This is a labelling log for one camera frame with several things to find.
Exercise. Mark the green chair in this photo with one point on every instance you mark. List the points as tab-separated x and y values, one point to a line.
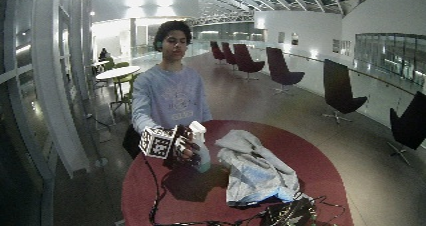
126	86

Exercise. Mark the white marker cube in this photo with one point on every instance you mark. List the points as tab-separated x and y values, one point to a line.
156	142

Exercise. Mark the black electronics board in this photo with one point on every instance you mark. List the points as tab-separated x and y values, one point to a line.
291	214

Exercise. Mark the grey cloth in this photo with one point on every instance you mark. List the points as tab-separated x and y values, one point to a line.
255	167

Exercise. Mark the white round table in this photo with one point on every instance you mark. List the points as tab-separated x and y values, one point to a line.
117	73

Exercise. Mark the dark red swivel chair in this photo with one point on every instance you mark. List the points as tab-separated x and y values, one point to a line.
340	92
282	71
247	62
216	52
228	53
409	124

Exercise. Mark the the person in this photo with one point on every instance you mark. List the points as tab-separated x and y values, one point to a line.
170	81

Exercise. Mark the white structural column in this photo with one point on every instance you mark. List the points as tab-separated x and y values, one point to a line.
58	79

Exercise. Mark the clear spray bottle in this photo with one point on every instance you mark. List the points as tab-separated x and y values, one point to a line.
200	146

